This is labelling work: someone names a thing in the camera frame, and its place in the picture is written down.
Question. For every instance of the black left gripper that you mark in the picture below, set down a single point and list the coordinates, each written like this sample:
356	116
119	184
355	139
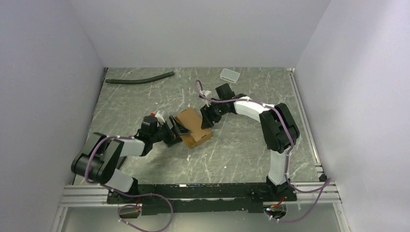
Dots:
176	131

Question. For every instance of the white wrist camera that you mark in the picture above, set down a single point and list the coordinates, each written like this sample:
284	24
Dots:
206	94
159	115

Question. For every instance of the white plastic container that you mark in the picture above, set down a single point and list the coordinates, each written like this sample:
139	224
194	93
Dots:
229	75

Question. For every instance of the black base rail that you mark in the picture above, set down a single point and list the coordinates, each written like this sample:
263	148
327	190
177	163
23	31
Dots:
200	198

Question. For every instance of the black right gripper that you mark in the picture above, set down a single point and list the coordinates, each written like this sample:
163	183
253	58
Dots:
208	118

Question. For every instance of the aluminium frame rail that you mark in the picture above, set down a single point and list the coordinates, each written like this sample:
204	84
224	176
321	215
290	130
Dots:
96	196

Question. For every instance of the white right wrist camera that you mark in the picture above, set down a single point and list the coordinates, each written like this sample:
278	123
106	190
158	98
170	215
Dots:
206	94

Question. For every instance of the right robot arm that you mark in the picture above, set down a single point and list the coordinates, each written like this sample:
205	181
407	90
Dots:
278	126

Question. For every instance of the brown cardboard box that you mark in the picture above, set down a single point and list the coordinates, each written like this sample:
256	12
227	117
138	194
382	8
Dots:
190	119

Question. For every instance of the black rectangular pad left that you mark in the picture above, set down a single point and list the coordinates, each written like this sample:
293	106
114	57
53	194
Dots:
120	162

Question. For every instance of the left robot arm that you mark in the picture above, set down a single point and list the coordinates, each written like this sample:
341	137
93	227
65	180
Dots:
98	160

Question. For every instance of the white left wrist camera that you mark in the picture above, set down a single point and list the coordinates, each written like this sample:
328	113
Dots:
159	115

